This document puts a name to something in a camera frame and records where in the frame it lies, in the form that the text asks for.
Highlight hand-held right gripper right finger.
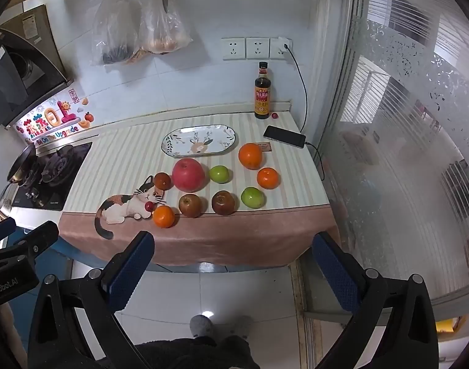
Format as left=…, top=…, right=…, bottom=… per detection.
left=311, top=232, right=439, bottom=369

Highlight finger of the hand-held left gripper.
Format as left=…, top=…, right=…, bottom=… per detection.
left=0, top=218, right=17, bottom=248
left=4, top=221, right=60, bottom=262

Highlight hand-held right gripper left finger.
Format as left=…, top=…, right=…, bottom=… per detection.
left=28, top=231, right=170, bottom=369

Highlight small orange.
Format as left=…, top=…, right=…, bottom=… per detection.
left=257, top=167, right=280, bottom=190
left=153, top=205, right=176, bottom=228

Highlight yellow brown pear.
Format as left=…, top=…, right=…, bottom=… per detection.
left=178, top=194, right=208, bottom=218

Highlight dark brown orange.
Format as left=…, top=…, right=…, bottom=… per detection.
left=154, top=172, right=174, bottom=191

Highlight large red apple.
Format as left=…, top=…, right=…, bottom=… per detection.
left=172, top=157, right=209, bottom=193

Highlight green jujube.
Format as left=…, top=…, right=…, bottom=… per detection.
left=241, top=187, right=265, bottom=209
left=209, top=165, right=230, bottom=184

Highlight brownish red apple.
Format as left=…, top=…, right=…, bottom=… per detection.
left=212, top=191, right=236, bottom=216

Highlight large orange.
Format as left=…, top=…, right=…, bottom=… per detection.
left=238, top=143, right=263, bottom=170

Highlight floral oval plate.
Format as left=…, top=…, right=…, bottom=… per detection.
left=161, top=124, right=238, bottom=158

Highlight black gas stove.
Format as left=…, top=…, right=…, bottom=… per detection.
left=11, top=141, right=94, bottom=211

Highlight dark frying pan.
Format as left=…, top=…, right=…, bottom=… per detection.
left=0, top=144, right=39, bottom=210

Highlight grey slipper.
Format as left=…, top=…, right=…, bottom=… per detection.
left=189, top=314, right=214, bottom=339
left=225, top=315, right=254, bottom=341

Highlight striped cat print tablecloth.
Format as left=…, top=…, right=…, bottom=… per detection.
left=58, top=113, right=341, bottom=268

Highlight person's dark trouser legs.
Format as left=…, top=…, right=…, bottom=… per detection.
left=115, top=336, right=260, bottom=369

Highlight black smartphone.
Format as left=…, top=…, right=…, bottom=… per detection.
left=263, top=125, right=307, bottom=149

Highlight frosted glass sliding door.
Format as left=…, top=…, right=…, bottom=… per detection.
left=323, top=0, right=469, bottom=316

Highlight black range hood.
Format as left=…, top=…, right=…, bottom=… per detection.
left=0, top=4, right=74, bottom=133

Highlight soy sauce bottle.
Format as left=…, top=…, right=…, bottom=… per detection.
left=254, top=61, right=272, bottom=120

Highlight clear plastic bag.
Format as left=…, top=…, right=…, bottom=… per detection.
left=90, top=0, right=140, bottom=66
left=136, top=0, right=193, bottom=55

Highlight colourful wall sticker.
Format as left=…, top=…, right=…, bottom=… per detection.
left=15, top=88, right=100, bottom=147

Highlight black charging cable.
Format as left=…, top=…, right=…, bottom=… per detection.
left=283, top=44, right=325, bottom=182

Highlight white wall socket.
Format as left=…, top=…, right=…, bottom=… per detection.
left=246, top=38, right=270, bottom=60
left=222, top=38, right=245, bottom=61
left=269, top=38, right=293, bottom=61

